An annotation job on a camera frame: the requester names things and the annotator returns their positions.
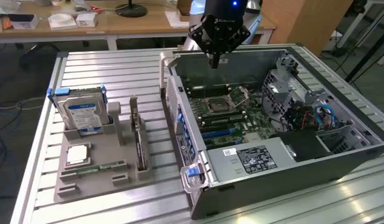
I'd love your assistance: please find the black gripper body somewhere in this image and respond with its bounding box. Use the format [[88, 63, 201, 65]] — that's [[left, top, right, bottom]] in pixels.
[[201, 0, 246, 54]]

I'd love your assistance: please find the black graphics card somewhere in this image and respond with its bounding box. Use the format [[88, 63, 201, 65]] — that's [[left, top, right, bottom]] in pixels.
[[128, 94, 149, 171]]

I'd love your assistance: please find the white paper stack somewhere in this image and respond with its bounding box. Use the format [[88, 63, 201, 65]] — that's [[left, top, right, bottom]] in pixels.
[[165, 10, 190, 29]]

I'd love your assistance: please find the wooden cabinet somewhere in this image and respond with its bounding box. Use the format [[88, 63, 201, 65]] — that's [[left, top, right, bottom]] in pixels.
[[261, 0, 354, 56]]

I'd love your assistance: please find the wooden desk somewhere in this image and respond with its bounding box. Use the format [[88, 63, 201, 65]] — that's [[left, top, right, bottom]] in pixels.
[[0, 0, 278, 51]]

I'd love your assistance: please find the black round lamp base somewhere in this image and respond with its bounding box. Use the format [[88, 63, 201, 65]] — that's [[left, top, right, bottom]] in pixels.
[[114, 0, 148, 18]]

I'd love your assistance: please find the metal socket cover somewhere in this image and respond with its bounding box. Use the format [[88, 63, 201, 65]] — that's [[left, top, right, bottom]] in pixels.
[[226, 85, 252, 105]]

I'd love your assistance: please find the perforated metal disk bay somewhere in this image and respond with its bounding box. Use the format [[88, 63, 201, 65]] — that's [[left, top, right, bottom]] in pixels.
[[261, 69, 308, 117]]

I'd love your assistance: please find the CPU socket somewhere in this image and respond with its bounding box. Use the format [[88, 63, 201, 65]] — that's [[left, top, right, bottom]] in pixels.
[[204, 95, 232, 115]]

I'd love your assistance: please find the small white labelled box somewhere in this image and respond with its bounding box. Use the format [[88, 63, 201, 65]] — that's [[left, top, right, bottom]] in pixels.
[[74, 13, 98, 28]]

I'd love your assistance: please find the black installed RAM stick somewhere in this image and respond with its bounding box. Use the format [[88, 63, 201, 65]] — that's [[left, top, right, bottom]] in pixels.
[[202, 112, 245, 126]]

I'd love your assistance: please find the green motherboard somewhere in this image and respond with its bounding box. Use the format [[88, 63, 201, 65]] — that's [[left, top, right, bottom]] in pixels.
[[180, 77, 276, 150]]

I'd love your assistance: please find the blue expansion slot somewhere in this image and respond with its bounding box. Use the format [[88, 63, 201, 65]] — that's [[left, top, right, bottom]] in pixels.
[[202, 129, 241, 140]]

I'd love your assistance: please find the hard disk in blue carrier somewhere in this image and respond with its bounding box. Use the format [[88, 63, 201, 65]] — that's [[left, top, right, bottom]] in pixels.
[[46, 83, 113, 137]]

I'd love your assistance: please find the black office chair base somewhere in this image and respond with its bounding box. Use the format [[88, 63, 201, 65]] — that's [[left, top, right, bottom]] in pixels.
[[18, 43, 61, 70]]

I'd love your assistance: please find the grey metal drive bay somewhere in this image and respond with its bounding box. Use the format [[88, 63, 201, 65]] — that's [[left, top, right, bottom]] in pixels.
[[314, 125, 372, 154]]

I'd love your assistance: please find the white box with black lid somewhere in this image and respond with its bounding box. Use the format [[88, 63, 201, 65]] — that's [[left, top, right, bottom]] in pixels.
[[8, 14, 40, 30]]

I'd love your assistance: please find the grey power supply unit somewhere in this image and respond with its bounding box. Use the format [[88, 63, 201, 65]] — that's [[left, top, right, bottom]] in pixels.
[[206, 137, 297, 184]]

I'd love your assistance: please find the blue case latch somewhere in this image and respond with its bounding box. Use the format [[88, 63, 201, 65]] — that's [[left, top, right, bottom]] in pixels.
[[185, 168, 200, 180]]

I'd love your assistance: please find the silver CPU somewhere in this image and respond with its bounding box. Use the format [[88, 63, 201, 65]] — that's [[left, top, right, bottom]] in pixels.
[[65, 146, 90, 165]]

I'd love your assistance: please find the open grey PC case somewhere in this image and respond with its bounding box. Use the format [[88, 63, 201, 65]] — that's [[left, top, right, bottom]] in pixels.
[[158, 43, 384, 221]]

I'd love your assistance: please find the green RAM stick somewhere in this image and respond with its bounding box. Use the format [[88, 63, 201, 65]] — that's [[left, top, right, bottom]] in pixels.
[[61, 161, 125, 175]]

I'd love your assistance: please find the grey printed parts rack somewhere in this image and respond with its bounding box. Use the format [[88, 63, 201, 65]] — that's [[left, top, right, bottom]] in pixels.
[[53, 100, 157, 203]]

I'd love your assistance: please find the black and red wire bundle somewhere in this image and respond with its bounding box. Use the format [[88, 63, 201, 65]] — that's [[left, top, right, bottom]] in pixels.
[[286, 106, 317, 131]]

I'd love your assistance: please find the blue disk wire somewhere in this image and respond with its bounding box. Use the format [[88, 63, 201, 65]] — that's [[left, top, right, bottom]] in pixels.
[[314, 104, 337, 131]]

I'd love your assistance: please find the white box with round ring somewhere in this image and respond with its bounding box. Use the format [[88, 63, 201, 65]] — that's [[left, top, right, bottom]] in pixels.
[[46, 13, 77, 31]]

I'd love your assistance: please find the white floor cable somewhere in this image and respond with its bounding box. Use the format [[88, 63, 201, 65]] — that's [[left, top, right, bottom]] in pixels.
[[0, 97, 46, 111]]

